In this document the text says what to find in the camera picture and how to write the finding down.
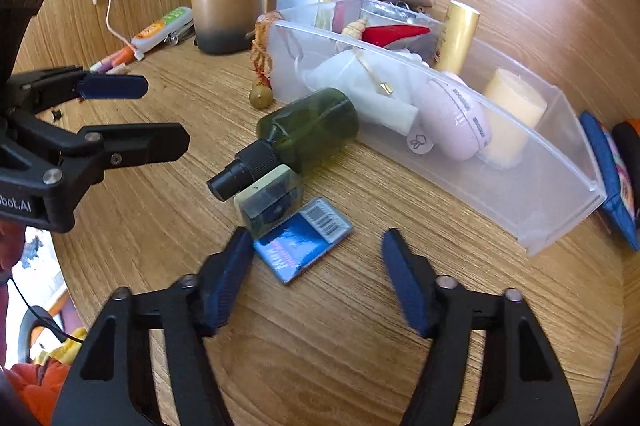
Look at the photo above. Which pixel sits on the black orange round case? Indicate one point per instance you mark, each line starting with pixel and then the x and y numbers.
pixel 630 145

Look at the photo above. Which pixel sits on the cream pillar candle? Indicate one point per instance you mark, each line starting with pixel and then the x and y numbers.
pixel 510 115

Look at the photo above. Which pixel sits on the orange cloth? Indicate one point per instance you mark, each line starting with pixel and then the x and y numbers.
pixel 40 386

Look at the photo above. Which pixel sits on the red cloth pouch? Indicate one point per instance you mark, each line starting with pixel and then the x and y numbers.
pixel 395 34

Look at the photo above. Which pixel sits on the wooden desktop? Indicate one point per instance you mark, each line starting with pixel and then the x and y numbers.
pixel 325 331

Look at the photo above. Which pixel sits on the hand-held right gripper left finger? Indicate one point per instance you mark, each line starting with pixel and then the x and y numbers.
pixel 232 278

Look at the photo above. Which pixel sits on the gold cylinder tube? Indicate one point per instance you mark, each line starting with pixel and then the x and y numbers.
pixel 457 35

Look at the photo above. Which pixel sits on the dark green spray bottle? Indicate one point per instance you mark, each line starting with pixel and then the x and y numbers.
pixel 310 125

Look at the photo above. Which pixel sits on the beige pen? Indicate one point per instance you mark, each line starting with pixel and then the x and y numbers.
pixel 120 69

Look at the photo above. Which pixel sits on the orange marker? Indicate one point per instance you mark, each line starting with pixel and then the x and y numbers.
pixel 120 54

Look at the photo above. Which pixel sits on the orange tassel bead charm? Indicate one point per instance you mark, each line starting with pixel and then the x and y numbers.
pixel 261 95

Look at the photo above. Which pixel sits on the blue card pack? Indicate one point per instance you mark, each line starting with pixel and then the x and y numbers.
pixel 295 251

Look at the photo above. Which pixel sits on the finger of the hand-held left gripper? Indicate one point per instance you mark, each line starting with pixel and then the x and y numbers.
pixel 150 140
pixel 115 86

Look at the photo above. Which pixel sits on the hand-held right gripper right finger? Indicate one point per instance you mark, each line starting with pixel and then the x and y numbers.
pixel 407 281

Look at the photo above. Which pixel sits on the pink round compact case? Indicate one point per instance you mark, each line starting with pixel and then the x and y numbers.
pixel 450 125

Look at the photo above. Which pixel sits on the blue zip pouch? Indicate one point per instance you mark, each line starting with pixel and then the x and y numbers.
pixel 607 165

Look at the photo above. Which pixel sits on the brown mug with lid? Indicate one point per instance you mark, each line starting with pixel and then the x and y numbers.
pixel 220 10

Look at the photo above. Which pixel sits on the clear plastic storage box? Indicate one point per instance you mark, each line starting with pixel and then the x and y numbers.
pixel 525 186

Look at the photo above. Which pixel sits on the orange green squeeze bottle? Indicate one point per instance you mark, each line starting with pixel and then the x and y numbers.
pixel 160 25

